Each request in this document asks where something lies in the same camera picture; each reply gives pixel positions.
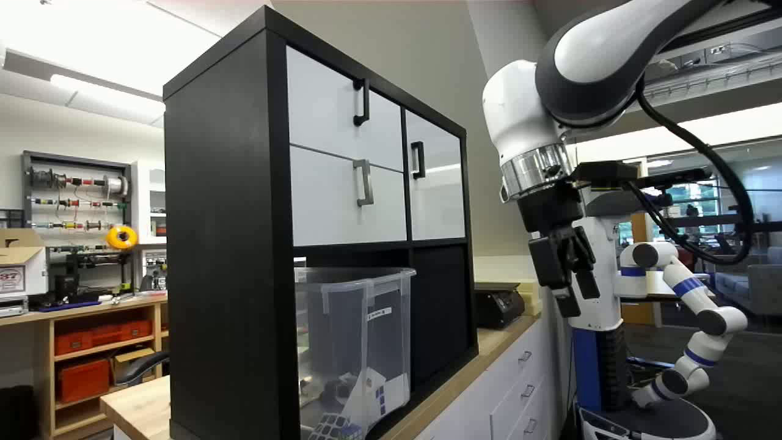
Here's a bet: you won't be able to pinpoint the black office chair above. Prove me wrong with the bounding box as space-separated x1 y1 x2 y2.
111 349 172 385

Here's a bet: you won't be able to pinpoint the white drawer with silver handle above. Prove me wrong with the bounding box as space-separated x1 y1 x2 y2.
289 145 408 247

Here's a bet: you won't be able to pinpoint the clear plastic storage box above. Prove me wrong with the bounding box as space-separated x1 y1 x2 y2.
293 264 419 440

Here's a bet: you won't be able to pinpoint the wide red bin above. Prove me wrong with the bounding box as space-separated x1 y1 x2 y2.
55 317 158 357

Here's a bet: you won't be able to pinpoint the white blue mobile robot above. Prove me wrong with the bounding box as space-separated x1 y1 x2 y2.
566 159 751 440

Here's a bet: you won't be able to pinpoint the black device on counter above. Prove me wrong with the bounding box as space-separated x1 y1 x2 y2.
473 282 528 332

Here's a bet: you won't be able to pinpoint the white cabinet door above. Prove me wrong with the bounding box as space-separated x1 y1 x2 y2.
403 108 470 245

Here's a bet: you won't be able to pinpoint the wall tool panel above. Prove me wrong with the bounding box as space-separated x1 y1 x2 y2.
19 150 138 249

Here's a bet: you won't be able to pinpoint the yellow filament spool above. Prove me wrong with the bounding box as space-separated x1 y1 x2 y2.
103 223 143 255

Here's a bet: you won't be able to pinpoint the light wooden table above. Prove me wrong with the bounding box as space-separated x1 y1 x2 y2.
100 374 175 440

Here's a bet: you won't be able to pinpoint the black benchtop machine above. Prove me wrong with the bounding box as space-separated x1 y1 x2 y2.
48 245 138 310

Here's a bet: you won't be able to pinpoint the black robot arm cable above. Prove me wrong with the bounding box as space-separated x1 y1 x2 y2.
627 79 756 269

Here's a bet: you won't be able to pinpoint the small red bin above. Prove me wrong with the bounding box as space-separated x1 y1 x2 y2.
55 357 115 405

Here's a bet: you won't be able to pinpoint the black door handle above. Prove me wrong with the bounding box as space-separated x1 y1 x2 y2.
408 140 429 180

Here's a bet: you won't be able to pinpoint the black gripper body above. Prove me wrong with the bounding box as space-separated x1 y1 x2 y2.
518 180 593 294

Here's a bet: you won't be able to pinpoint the cardboard box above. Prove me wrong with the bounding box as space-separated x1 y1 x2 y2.
0 227 51 300

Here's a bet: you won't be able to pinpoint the wooden workbench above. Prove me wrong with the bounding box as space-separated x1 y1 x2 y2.
0 291 172 440

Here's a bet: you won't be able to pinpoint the white drawer with black handle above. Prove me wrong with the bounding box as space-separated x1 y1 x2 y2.
283 43 407 173

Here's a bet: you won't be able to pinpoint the black drawer handle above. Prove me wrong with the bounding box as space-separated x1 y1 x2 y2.
349 76 375 130

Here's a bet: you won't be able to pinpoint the white items inside box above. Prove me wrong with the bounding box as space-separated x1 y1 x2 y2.
298 363 410 440

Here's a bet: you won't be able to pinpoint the black cube shelf unit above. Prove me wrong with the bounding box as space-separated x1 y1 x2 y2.
161 5 483 440

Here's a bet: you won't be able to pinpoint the white counter cabinet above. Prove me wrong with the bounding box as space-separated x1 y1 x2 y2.
381 284 578 440

